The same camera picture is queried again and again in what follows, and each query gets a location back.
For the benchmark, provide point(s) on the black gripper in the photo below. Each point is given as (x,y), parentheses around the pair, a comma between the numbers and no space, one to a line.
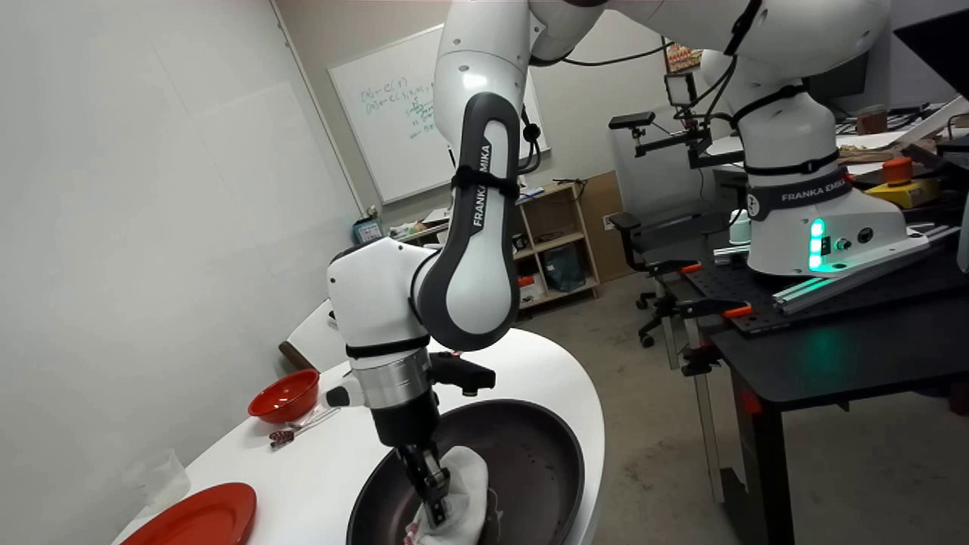
(410,424)

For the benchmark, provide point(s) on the white cloth red stripe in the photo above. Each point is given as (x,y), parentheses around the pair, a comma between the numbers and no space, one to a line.
(466,494)

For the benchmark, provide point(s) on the large dark round basin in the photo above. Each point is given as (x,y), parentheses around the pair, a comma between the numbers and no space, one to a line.
(535,475)

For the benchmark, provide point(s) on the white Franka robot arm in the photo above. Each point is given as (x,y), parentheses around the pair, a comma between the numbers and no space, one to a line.
(472,284)

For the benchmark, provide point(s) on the small dark scrap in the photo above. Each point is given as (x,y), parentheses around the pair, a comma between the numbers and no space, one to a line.
(283,438)

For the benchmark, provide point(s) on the red bowl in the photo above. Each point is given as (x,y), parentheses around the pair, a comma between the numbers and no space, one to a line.
(285,400)

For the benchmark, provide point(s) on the wooden chair white cushions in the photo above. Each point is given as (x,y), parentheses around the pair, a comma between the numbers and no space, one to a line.
(308,343)

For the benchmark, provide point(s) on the red plate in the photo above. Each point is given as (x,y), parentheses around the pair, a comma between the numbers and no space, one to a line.
(201,520)

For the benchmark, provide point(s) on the blue plastic crate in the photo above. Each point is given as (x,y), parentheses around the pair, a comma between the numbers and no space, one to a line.
(364,227)

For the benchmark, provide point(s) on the wooden shelf unit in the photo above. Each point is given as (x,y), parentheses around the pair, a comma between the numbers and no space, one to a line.
(560,252)

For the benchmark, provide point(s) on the clear plastic cup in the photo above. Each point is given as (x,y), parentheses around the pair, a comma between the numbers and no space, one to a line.
(155,484)

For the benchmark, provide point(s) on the flat brown cardboard sheet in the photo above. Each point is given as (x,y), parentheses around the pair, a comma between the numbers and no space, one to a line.
(602,221)

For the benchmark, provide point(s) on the black office chair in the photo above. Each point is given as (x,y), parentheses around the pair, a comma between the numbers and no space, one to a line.
(654,243)

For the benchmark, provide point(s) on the whiteboard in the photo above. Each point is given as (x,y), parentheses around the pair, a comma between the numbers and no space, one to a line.
(395,122)

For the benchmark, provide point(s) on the small white bottle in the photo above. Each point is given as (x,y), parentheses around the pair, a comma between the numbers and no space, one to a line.
(744,232)

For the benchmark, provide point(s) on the black desk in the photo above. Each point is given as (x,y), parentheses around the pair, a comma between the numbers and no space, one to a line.
(857,351)

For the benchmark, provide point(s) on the yellow emergency stop box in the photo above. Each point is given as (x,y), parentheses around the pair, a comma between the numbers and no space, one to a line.
(904,185)

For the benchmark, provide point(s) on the white paper stack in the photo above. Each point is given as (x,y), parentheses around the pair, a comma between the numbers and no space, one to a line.
(896,136)

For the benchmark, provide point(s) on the black monitor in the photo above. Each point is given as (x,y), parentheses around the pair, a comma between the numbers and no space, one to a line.
(940,49)

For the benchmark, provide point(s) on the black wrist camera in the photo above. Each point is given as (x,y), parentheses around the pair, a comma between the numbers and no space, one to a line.
(462,374)

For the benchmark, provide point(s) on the round white pedestal table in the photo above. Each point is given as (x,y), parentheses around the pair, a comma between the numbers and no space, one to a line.
(303,464)

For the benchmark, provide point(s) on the aluminium rail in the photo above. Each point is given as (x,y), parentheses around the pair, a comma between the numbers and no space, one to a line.
(857,269)

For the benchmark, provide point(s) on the colourful wall poster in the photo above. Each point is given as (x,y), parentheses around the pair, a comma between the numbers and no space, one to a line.
(684,60)

